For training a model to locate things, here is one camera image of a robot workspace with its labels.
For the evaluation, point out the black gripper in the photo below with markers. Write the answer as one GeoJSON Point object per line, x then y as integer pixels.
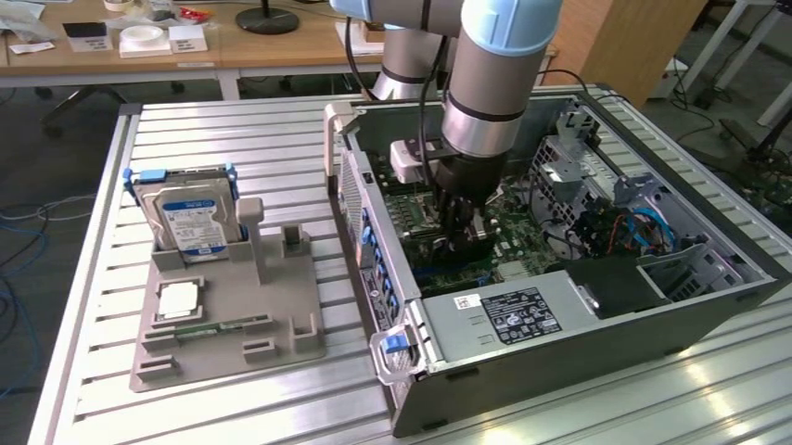
{"type": "Point", "coordinates": [470, 181]}

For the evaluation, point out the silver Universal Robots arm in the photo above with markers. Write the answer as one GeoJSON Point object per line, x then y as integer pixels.
{"type": "Point", "coordinates": [488, 69]}

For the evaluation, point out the CPU socket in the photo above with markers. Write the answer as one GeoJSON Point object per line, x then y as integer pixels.
{"type": "Point", "coordinates": [427, 206]}

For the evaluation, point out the metal drive cage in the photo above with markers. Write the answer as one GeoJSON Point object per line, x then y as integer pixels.
{"type": "Point", "coordinates": [566, 181]}

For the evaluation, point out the green motherboard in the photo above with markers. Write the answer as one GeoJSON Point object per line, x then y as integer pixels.
{"type": "Point", "coordinates": [519, 259]}

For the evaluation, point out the silver chipset heatsink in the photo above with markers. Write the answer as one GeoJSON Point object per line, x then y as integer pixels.
{"type": "Point", "coordinates": [511, 272]}

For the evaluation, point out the grey power supply unit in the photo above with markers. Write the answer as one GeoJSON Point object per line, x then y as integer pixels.
{"type": "Point", "coordinates": [451, 334]}

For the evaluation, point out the black plastic air shroud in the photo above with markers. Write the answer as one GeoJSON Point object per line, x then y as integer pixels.
{"type": "Point", "coordinates": [618, 287]}

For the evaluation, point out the blue case release latch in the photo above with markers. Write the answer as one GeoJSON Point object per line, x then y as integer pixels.
{"type": "Point", "coordinates": [394, 346]}

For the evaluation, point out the grey disk bay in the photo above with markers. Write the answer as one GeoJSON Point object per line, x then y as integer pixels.
{"type": "Point", "coordinates": [698, 273]}

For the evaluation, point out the black open PC case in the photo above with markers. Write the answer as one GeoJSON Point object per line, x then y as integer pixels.
{"type": "Point", "coordinates": [557, 371]}

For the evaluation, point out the black floor stand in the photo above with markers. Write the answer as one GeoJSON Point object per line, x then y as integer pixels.
{"type": "Point", "coordinates": [742, 134]}

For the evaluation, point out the black round lamp base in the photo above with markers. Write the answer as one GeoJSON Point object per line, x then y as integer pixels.
{"type": "Point", "coordinates": [267, 21]}

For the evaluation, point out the hard disk with blue caddy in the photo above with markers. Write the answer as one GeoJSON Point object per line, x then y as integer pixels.
{"type": "Point", "coordinates": [179, 218]}

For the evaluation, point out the grey plastic parts rack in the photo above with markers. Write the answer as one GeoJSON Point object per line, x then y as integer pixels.
{"type": "Point", "coordinates": [247, 361]}

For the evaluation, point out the silver CPU chip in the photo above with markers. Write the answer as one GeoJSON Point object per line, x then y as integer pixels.
{"type": "Point", "coordinates": [176, 301]}

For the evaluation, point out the white labelled box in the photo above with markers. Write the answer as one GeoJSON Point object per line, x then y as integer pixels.
{"type": "Point", "coordinates": [187, 39]}

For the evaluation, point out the red small parts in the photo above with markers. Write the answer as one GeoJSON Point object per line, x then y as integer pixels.
{"type": "Point", "coordinates": [192, 15]}

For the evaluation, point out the flat white box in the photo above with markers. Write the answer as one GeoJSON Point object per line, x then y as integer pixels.
{"type": "Point", "coordinates": [145, 50]}

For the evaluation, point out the white tape roll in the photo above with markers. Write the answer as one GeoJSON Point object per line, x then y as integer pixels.
{"type": "Point", "coordinates": [140, 34]}

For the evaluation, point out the black office chair base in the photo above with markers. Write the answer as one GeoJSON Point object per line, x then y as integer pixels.
{"type": "Point", "coordinates": [58, 109]}

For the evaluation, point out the beige tape roll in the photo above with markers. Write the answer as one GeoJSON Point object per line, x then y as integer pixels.
{"type": "Point", "coordinates": [114, 5]}

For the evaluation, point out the white box with black lid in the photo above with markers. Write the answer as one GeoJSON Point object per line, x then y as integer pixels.
{"type": "Point", "coordinates": [88, 37]}

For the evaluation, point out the wooden desk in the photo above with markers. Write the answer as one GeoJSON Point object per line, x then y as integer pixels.
{"type": "Point", "coordinates": [61, 65]}

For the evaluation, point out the white paper label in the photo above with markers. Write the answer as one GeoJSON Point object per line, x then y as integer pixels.
{"type": "Point", "coordinates": [30, 47]}

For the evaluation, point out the clear plastic bag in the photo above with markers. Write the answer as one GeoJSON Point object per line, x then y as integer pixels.
{"type": "Point", "coordinates": [24, 21]}

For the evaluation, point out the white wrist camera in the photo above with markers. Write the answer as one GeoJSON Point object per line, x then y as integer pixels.
{"type": "Point", "coordinates": [408, 162]}

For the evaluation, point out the white metal table frame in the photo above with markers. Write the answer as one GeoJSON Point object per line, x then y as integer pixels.
{"type": "Point", "coordinates": [776, 106]}

